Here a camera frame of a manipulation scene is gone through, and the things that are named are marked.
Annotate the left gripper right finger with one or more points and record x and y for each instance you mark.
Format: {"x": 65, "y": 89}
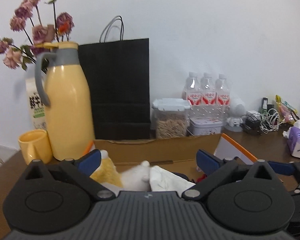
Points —
{"x": 218, "y": 173}

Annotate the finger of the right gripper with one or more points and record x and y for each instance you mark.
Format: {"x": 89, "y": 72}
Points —
{"x": 287, "y": 169}

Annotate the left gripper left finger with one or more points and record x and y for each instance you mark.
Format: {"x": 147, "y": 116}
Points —
{"x": 79, "y": 171}

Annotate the yellow white plush toy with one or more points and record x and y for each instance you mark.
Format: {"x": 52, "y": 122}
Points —
{"x": 134, "y": 179}

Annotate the red fabric rose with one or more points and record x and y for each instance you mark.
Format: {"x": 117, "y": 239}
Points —
{"x": 202, "y": 175}

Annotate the dark blue zip case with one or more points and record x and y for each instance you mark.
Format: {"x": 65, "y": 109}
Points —
{"x": 181, "y": 176}

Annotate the purple tissue pack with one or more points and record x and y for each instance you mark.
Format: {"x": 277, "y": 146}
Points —
{"x": 293, "y": 139}

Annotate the red cardboard box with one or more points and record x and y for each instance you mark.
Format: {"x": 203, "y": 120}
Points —
{"x": 175, "y": 154}

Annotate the white tin box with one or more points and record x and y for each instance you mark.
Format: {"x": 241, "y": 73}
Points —
{"x": 205, "y": 126}

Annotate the yellow mug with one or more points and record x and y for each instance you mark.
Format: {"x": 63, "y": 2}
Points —
{"x": 35, "y": 144}

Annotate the snack packet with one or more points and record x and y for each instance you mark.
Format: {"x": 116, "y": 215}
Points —
{"x": 287, "y": 113}

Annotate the middle water bottle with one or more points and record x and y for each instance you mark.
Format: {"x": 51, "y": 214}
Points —
{"x": 209, "y": 94}

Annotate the water bottle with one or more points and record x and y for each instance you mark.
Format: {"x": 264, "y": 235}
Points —
{"x": 209, "y": 94}
{"x": 223, "y": 96}
{"x": 192, "y": 93}

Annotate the white robot toy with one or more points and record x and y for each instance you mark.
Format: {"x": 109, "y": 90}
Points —
{"x": 236, "y": 111}

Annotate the right water bottle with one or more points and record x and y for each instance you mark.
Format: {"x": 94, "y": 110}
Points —
{"x": 223, "y": 96}

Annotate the clear food storage container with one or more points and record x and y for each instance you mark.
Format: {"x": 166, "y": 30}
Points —
{"x": 171, "y": 117}

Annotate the white milk carton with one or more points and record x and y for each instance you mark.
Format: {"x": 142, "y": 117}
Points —
{"x": 36, "y": 107}

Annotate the left water bottle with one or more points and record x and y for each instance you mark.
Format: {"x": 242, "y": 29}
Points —
{"x": 192, "y": 93}

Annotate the yellow thermos jug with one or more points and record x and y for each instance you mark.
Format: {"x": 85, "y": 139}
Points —
{"x": 64, "y": 91}

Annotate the black paper bag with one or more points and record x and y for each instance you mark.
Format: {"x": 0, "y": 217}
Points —
{"x": 118, "y": 77}

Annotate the dried pink flower bouquet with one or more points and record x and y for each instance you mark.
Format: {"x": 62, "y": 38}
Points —
{"x": 27, "y": 19}

